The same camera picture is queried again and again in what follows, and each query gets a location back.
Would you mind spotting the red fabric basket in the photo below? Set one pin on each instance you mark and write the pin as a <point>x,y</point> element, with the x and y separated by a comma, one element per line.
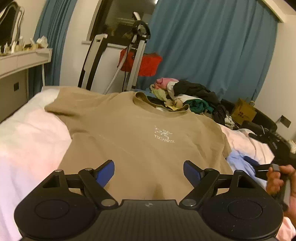
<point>148,66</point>

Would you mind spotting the brown paper bag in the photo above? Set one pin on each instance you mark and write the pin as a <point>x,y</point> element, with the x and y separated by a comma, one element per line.
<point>243,112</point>

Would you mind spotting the blue curtain right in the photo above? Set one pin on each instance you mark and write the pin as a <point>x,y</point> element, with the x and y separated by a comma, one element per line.
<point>227,46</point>

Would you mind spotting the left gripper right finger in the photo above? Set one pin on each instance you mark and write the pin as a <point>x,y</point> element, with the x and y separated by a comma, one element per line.
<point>233,206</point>

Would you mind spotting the wall socket plate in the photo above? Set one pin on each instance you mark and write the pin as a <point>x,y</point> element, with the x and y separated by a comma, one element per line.
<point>285,121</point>

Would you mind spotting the blue curtain left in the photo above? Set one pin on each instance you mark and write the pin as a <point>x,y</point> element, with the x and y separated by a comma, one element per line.
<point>53,24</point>

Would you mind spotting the white desk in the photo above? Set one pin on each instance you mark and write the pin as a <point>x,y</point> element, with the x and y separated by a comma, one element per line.
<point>15,77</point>

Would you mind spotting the blue curtain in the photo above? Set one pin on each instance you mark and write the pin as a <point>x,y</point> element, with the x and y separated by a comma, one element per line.
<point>53,24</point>
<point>227,46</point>

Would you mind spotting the right human hand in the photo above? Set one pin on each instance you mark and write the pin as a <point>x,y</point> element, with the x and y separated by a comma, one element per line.
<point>274,184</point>

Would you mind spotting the tan t-shirt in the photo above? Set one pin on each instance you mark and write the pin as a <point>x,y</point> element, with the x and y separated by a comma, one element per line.
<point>147,143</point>

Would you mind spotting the pile of clothes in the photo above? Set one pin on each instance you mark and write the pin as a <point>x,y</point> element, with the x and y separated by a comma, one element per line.
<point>174,94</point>

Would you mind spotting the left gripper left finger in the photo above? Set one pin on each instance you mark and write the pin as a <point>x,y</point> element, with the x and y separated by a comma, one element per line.
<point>63,206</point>

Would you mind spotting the dark window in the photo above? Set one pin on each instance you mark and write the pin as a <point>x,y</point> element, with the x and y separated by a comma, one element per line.
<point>115,18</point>

